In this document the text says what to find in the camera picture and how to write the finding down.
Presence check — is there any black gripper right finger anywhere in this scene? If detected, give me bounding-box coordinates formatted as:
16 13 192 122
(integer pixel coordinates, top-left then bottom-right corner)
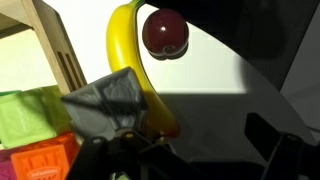
244 112 320 180

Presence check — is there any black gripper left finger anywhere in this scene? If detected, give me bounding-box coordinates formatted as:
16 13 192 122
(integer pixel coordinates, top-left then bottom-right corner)
66 130 208 180

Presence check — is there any dark red plum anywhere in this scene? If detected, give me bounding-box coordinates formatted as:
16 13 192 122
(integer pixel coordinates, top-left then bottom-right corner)
142 7 190 61

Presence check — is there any wooden slatted tray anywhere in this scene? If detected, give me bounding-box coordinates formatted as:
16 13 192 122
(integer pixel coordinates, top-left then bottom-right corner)
0 0 89 98

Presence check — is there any gray soft cube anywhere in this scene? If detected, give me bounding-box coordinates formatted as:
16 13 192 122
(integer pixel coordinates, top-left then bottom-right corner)
60 66 150 142

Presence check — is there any orange soft cube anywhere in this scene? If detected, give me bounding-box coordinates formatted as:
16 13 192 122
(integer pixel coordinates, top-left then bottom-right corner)
9 131 82 180

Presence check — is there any light green soft cube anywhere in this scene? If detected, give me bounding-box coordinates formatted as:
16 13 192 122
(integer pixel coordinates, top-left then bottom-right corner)
0 84 73 150

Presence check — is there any yellow banana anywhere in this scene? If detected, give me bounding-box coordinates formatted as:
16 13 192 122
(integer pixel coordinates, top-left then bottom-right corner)
105 0 182 140

